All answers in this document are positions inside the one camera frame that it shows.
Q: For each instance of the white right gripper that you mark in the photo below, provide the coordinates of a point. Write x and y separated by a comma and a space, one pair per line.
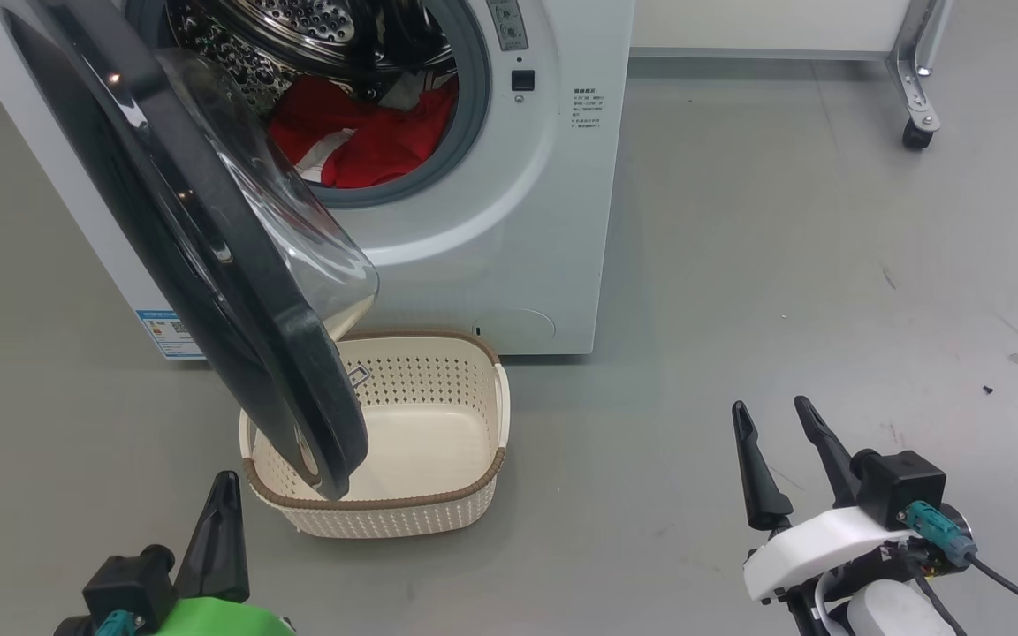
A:
818, 543

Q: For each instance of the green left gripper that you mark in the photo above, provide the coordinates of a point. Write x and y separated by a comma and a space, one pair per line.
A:
226, 620

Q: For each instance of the washing machine door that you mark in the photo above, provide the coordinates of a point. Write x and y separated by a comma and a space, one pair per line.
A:
208, 265

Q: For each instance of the red cloth garment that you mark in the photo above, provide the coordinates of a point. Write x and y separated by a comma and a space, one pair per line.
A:
376, 146

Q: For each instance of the cream perforated laundry basket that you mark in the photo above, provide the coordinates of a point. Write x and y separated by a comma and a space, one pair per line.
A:
438, 424

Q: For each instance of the white front-load washing machine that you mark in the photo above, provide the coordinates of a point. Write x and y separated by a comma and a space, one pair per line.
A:
509, 221

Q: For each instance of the black door lock socket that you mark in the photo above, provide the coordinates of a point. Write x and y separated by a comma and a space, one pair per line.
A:
522, 80

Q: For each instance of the grey warning instruction sticker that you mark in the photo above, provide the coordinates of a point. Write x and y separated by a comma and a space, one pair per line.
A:
507, 25

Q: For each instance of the blue energy label sticker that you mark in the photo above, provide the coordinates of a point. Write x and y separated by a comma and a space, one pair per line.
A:
164, 331

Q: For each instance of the grey partition stand with caster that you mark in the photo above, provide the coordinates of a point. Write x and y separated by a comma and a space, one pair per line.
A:
911, 79

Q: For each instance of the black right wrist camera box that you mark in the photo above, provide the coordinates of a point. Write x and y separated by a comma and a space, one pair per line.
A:
902, 486

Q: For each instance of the teal left camera connector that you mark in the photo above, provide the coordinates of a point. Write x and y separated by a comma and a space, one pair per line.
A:
116, 624

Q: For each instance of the teal camera connector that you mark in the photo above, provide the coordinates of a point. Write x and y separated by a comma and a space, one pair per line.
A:
116, 624
938, 530

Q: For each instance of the teal right camera connector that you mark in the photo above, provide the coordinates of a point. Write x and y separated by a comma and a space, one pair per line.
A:
938, 530

